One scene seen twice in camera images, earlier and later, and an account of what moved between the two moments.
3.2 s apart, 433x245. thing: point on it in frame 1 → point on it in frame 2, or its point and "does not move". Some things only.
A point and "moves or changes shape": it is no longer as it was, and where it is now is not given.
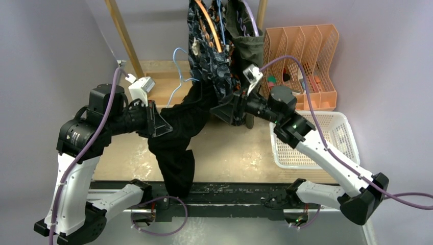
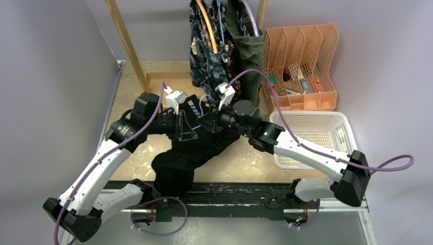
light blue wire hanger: [182, 80] → [200, 106]
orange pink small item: [314, 81] does not move
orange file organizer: [295, 57] does not move
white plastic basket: [337, 133] does not move
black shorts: [187, 118] moves or changes shape
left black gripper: [154, 123] → [182, 130]
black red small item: [286, 76] does not move
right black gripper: [226, 112] → [208, 122]
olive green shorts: [248, 47] does not move
